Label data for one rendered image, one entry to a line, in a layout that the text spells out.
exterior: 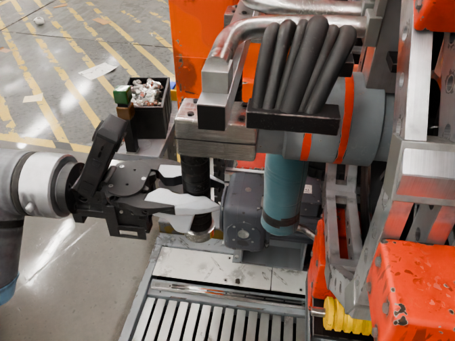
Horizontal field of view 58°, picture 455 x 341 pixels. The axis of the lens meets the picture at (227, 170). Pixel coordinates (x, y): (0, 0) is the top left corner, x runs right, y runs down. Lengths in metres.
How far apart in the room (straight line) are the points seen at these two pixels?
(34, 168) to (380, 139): 0.46
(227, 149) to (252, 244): 0.76
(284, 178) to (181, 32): 0.48
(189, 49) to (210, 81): 0.68
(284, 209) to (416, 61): 0.55
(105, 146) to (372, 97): 0.36
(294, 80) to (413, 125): 0.11
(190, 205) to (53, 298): 1.07
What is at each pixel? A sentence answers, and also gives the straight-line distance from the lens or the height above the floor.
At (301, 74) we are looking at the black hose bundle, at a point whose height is 1.01.
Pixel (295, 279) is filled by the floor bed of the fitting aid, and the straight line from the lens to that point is 1.38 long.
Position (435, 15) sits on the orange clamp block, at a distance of 0.39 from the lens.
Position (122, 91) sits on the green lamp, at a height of 0.66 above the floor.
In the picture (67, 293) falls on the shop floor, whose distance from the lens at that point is 1.53.
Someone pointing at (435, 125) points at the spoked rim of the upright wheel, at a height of 0.82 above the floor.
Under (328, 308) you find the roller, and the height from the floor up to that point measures 0.54.
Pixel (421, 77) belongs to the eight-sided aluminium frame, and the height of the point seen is 1.02.
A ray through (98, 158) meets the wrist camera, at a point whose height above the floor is 0.89.
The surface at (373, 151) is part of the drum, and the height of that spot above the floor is 0.84.
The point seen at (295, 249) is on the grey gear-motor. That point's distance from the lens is 1.45.
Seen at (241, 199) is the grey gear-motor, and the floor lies 0.40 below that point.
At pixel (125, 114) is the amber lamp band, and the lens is 1.17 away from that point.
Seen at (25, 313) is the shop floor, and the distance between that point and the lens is 1.53.
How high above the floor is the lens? 1.18
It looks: 39 degrees down
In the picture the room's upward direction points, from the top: straight up
